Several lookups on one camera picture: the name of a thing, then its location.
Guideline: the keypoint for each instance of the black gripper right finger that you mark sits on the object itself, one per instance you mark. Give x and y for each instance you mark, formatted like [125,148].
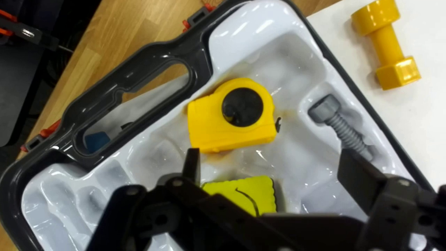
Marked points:
[361,180]

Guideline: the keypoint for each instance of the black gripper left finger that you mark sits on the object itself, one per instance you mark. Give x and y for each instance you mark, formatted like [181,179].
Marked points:
[191,167]

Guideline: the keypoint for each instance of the yellow toy tape measure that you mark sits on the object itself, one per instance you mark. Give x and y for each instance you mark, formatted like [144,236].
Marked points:
[236,114]

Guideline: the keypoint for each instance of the grey tool case tray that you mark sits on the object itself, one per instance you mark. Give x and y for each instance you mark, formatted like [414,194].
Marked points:
[109,179]

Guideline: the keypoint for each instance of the yellow smiley sponge block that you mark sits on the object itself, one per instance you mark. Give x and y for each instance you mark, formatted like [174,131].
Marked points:
[252,194]

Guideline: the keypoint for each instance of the white cardboard box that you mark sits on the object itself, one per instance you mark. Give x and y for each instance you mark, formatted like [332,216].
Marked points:
[415,113]

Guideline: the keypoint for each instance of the grey plastic toy screw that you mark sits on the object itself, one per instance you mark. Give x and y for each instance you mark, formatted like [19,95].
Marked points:
[326,110]

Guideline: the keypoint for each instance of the yellow toy dumbbell bolt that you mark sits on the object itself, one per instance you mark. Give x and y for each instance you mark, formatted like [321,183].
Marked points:
[375,21]

